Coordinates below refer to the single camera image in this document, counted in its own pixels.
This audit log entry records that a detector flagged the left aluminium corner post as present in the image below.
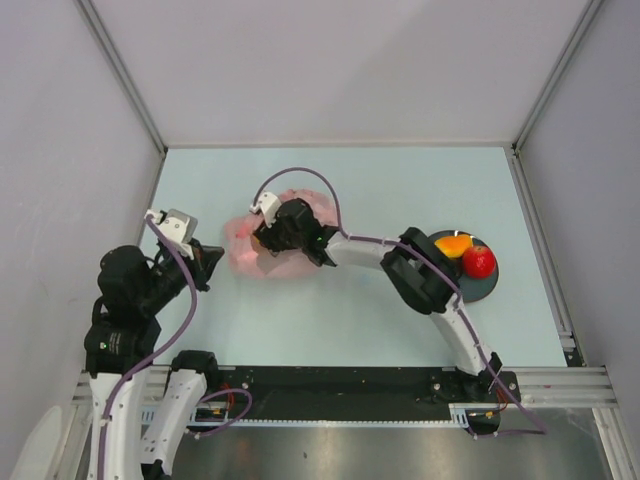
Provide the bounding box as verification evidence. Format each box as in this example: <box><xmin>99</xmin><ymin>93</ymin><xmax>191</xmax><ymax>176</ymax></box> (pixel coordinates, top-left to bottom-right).
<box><xmin>74</xmin><ymin>0</ymin><xmax>169</xmax><ymax>156</ymax></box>

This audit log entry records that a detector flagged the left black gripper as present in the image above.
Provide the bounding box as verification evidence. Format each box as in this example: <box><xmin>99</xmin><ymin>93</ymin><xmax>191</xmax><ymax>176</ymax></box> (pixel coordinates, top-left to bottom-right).
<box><xmin>140</xmin><ymin>234</ymin><xmax>224</xmax><ymax>311</ymax></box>

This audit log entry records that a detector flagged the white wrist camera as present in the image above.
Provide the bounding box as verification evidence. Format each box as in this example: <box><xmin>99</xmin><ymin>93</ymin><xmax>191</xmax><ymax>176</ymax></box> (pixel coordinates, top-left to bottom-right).
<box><xmin>249</xmin><ymin>192</ymin><xmax>282</xmax><ymax>227</ymax></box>
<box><xmin>145</xmin><ymin>209</ymin><xmax>198</xmax><ymax>260</ymax></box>

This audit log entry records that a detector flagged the blue ceramic plate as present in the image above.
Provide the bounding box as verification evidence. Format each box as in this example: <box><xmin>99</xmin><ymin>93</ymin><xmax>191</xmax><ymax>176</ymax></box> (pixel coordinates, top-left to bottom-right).
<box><xmin>429</xmin><ymin>230</ymin><xmax>499</xmax><ymax>303</ymax></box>

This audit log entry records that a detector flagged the aluminium frame rail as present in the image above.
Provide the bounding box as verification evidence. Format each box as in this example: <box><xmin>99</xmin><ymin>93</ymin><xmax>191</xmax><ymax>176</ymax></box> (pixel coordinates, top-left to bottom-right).
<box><xmin>512</xmin><ymin>367</ymin><xmax>618</xmax><ymax>409</ymax></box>

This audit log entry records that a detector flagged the white cable duct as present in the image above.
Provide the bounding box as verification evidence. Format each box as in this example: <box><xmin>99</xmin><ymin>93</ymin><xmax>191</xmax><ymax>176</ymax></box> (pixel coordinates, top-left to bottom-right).
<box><xmin>141</xmin><ymin>406</ymin><xmax>229</xmax><ymax>427</ymax></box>

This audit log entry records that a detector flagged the pink plastic bag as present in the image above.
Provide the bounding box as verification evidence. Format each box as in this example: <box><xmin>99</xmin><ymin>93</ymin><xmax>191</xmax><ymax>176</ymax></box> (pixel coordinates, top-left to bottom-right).
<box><xmin>223</xmin><ymin>189</ymin><xmax>337</xmax><ymax>280</ymax></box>

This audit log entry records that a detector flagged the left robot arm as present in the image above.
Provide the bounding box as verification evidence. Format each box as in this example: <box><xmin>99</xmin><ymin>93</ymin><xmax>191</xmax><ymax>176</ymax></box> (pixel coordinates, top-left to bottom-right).
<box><xmin>84</xmin><ymin>240</ymin><xmax>224</xmax><ymax>479</ymax></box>

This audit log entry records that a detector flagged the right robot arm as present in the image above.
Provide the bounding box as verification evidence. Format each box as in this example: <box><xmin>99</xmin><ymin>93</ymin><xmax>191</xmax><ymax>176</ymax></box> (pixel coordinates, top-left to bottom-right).
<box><xmin>250</xmin><ymin>193</ymin><xmax>502</xmax><ymax>401</ymax></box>

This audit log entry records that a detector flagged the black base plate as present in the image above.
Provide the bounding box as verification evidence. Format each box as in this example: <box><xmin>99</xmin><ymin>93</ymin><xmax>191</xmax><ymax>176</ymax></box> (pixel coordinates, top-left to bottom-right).
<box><xmin>205</xmin><ymin>366</ymin><xmax>498</xmax><ymax>422</ymax></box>

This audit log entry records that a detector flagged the yellow fake fruit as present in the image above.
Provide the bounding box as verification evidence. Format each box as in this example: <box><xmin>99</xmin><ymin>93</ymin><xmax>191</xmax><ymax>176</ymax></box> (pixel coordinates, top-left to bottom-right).
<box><xmin>435</xmin><ymin>234</ymin><xmax>473</xmax><ymax>259</ymax></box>

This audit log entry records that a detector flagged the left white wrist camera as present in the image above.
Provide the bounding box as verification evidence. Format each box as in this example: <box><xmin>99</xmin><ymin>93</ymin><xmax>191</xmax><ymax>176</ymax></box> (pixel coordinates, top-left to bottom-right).
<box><xmin>145</xmin><ymin>209</ymin><xmax>198</xmax><ymax>260</ymax></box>

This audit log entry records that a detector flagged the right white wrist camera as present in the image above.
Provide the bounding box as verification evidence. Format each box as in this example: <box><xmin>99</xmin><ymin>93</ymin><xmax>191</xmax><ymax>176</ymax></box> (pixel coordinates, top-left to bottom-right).
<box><xmin>249</xmin><ymin>192</ymin><xmax>282</xmax><ymax>227</ymax></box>

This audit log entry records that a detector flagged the red fake apple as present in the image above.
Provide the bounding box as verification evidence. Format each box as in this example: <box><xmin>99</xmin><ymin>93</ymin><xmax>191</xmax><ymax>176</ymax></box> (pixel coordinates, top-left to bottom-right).
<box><xmin>462</xmin><ymin>245</ymin><xmax>497</xmax><ymax>279</ymax></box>

